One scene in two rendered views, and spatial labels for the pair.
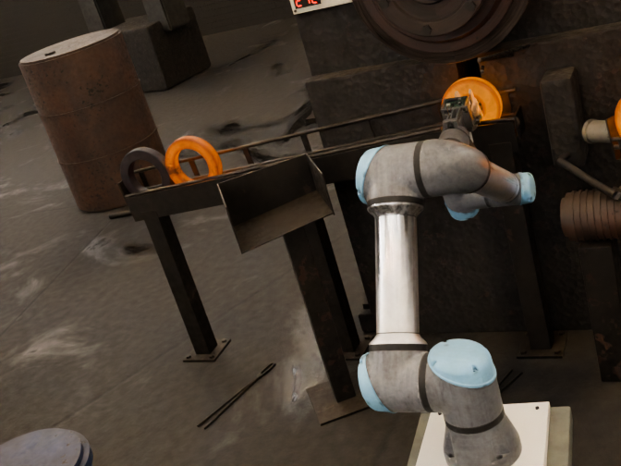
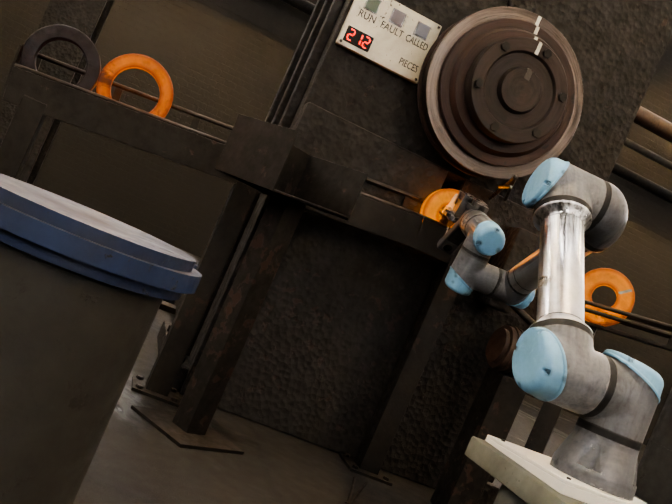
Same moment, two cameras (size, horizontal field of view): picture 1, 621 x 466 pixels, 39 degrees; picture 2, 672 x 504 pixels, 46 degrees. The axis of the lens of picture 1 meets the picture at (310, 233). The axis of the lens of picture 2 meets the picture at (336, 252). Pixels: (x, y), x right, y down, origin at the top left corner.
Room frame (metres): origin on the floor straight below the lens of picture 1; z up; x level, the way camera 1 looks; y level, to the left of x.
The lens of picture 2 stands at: (0.74, 1.21, 0.50)
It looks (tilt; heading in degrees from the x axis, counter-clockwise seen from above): 1 degrees up; 317
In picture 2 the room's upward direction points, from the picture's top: 24 degrees clockwise
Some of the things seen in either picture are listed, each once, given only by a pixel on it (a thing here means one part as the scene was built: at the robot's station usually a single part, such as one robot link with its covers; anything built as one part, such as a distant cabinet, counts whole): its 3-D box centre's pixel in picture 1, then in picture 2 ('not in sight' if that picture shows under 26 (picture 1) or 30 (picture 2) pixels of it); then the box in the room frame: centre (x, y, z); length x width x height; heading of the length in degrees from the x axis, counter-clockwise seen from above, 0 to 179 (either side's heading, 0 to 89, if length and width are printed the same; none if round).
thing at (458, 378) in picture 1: (461, 380); (620, 393); (1.39, -0.19, 0.49); 0.13 x 0.12 x 0.14; 60
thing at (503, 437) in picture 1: (478, 430); (600, 455); (1.39, -0.20, 0.37); 0.15 x 0.15 x 0.10
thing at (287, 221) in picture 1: (304, 295); (242, 287); (2.19, 0.07, 0.36); 0.26 x 0.20 x 0.72; 96
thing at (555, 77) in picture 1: (565, 117); (507, 269); (2.09, -0.71, 0.68); 0.11 x 0.08 x 0.24; 151
